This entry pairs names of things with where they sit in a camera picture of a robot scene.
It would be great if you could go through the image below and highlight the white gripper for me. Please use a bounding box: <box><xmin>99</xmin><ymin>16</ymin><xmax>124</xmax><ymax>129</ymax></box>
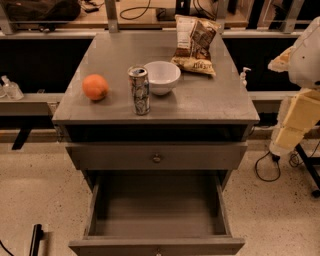
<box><xmin>269</xmin><ymin>89</ymin><xmax>320</xmax><ymax>156</ymax></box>

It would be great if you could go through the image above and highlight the silver redbull can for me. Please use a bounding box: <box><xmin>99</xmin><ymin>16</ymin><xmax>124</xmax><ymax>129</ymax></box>
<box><xmin>128</xmin><ymin>66</ymin><xmax>150</xmax><ymax>116</ymax></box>

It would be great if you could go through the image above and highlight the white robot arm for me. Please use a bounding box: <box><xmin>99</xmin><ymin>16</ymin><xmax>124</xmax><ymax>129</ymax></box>
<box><xmin>268</xmin><ymin>17</ymin><xmax>320</xmax><ymax>156</ymax></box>

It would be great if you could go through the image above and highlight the grey upper drawer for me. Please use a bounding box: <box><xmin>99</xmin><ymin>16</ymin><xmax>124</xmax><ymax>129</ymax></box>
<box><xmin>66</xmin><ymin>142</ymin><xmax>247</xmax><ymax>171</ymax></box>

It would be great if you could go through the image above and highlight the grey drawer cabinet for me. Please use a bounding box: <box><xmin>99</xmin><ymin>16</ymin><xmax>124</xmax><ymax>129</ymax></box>
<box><xmin>53</xmin><ymin>31</ymin><xmax>259</xmax><ymax>183</ymax></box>

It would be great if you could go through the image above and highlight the open grey middle drawer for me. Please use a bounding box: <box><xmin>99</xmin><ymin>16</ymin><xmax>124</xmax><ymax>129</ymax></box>
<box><xmin>69</xmin><ymin>171</ymin><xmax>245</xmax><ymax>256</ymax></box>

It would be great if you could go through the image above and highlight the white pump bottle right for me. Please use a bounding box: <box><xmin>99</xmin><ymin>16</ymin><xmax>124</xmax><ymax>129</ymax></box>
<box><xmin>239</xmin><ymin>67</ymin><xmax>251</xmax><ymax>87</ymax></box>

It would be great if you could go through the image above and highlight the brown chip bag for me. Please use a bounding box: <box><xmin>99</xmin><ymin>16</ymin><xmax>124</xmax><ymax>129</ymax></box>
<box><xmin>171</xmin><ymin>15</ymin><xmax>220</xmax><ymax>76</ymax></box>

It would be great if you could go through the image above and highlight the white ceramic bowl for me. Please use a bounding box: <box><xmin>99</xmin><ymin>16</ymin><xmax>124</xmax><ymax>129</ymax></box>
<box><xmin>144</xmin><ymin>61</ymin><xmax>181</xmax><ymax>95</ymax></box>

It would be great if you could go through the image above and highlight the orange fruit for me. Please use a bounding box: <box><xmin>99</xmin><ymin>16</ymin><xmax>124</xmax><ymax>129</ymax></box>
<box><xmin>82</xmin><ymin>74</ymin><xmax>109</xmax><ymax>101</ymax></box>

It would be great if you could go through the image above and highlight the black bar on floor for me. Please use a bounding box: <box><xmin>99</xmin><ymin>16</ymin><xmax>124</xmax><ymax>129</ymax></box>
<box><xmin>29</xmin><ymin>224</ymin><xmax>44</xmax><ymax>256</ymax></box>

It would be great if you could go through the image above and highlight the black bag on shelf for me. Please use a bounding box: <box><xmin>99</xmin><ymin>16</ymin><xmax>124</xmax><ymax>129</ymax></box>
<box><xmin>1</xmin><ymin>0</ymin><xmax>81</xmax><ymax>22</ymax></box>

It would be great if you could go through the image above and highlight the clear sanitizer bottle left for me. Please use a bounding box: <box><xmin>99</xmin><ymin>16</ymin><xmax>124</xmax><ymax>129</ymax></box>
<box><xmin>1</xmin><ymin>75</ymin><xmax>24</xmax><ymax>100</ymax></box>

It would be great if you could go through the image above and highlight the black power cable floor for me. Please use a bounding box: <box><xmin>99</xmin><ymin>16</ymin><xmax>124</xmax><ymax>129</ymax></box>
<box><xmin>254</xmin><ymin>151</ymin><xmax>281</xmax><ymax>183</ymax></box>

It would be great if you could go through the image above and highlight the black cable on shelf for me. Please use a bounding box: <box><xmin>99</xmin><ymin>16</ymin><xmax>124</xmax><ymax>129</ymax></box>
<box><xmin>119</xmin><ymin>0</ymin><xmax>167</xmax><ymax>21</ymax></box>

